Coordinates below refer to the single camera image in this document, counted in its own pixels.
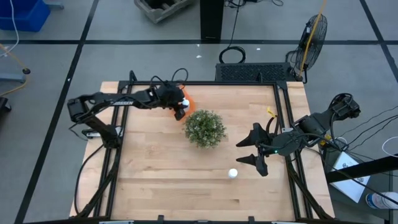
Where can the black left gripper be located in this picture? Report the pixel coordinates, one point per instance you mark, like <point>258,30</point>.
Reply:
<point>169,102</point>

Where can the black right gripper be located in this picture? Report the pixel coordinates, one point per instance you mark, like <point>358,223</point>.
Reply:
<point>289,143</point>

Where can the white pill bottle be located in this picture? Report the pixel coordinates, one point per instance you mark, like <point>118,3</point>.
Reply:
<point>233,173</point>
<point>186,102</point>

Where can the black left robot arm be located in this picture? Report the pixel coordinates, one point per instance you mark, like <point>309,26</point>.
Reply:
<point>102,99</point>

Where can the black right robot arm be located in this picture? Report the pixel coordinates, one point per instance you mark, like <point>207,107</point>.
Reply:
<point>314,123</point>

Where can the orange plastic basket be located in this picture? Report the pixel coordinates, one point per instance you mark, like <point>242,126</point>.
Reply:
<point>191,104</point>

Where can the green potted plant, black pot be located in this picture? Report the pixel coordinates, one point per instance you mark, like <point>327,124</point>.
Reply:
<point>205,128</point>

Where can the yellow label tag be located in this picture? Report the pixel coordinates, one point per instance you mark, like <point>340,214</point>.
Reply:
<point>326,139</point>
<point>271,112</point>

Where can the black perforated metal box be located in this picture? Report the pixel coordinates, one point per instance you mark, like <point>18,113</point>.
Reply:
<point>248,72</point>

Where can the black upright tower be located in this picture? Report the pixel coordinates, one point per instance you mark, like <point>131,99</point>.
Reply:
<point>211,21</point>

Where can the white cardboard box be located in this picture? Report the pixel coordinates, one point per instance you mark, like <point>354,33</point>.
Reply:
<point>351,186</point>

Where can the black flat bar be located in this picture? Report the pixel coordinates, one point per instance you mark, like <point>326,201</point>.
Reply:
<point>367,168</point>

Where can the black floor fan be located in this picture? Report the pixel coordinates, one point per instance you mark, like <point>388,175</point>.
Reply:
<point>320,34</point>

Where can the white cylindrical canister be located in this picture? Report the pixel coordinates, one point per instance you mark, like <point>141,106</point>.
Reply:
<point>382,200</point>

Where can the black round floor plug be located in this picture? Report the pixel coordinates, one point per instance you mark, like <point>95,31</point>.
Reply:
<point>26,71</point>

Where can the grey stand base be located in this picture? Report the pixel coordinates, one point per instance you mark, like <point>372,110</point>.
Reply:
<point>12,77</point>

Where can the black floor object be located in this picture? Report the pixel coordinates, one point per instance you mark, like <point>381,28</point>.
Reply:
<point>4,104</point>

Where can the blue plastic bin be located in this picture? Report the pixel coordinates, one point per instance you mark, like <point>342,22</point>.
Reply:
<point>25,15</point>

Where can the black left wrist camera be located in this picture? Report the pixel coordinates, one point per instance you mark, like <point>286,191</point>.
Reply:
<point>174,92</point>

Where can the silver mounting bracket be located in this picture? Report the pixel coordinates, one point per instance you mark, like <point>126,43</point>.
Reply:
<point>90,134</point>
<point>286,129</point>

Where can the black aluminium table frame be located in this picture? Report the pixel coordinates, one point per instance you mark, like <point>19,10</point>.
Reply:
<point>202,83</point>

